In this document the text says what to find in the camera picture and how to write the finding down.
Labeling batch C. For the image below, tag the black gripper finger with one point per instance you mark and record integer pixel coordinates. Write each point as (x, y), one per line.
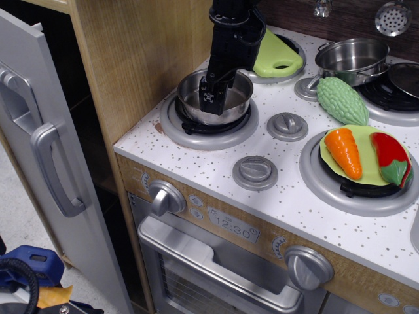
(212, 96)

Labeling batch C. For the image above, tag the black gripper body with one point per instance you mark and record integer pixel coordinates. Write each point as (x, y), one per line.
(235, 46)

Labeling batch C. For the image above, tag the small steel pan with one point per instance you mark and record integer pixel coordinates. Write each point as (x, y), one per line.
(236, 101)

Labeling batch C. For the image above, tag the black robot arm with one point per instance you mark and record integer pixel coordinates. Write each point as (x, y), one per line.
(239, 9)

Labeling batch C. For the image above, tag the front left stove burner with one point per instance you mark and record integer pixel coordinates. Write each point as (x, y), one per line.
(172, 127)

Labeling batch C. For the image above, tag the stove burner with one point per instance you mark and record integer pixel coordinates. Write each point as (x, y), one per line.
(388, 104)
(260, 80)
(327, 187)
(172, 127)

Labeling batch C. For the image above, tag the back left stove burner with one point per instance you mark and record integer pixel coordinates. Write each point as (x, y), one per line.
(260, 80)

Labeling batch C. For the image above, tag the front right stove burner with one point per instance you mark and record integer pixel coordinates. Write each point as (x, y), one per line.
(327, 187)

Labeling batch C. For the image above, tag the back right stove burner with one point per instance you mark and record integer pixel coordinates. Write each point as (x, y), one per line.
(388, 104)

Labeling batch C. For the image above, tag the green cutting board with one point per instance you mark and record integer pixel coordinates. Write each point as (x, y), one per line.
(275, 58)

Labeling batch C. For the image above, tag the grey top knob middle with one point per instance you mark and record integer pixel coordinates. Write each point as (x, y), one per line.
(287, 127)

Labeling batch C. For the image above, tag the grey knob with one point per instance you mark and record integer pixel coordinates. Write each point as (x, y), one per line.
(306, 88)
(255, 173)
(287, 127)

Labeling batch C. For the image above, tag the grey top knob rear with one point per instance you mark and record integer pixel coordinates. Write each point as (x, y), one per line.
(306, 88)

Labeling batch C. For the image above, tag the grey top knob front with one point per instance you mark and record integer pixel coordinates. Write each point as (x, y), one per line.
(255, 173)

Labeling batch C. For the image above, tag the silver oven knob left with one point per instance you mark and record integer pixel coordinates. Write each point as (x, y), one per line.
(166, 198)

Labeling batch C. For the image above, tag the silver oven knob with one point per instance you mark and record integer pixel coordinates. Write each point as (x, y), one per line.
(166, 198)
(307, 268)

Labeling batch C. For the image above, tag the green toy bitter gourd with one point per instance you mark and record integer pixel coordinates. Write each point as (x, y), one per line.
(342, 102)

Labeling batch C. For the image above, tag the large steel pot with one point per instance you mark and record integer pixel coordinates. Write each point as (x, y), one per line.
(356, 61)

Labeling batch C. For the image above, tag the oven clock display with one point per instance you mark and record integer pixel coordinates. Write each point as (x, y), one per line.
(234, 225)

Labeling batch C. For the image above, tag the orange toy carrot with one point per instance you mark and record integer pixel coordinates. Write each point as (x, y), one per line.
(342, 146)

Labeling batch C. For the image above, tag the hanging steel skimmer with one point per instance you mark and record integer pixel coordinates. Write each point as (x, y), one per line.
(393, 18)

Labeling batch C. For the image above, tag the silver oven door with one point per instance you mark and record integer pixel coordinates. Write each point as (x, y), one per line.
(191, 270)

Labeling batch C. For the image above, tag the dark pot lid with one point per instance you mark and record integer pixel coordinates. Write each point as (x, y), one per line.
(405, 77)

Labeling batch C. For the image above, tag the light green plate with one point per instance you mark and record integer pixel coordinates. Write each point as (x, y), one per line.
(371, 174)

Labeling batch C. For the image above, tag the grey fridge door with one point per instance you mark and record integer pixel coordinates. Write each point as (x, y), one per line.
(31, 95)

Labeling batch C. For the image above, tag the silver oven knob right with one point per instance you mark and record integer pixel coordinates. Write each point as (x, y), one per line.
(307, 268)

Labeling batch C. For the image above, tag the red toy pepper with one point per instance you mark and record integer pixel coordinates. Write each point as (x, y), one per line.
(394, 162)

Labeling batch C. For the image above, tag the blue device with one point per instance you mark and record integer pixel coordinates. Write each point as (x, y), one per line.
(45, 263)

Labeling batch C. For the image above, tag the yellow cloth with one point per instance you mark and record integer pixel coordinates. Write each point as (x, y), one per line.
(51, 296)

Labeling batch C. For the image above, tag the grey fridge door handle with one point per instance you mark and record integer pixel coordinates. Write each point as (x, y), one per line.
(41, 144)

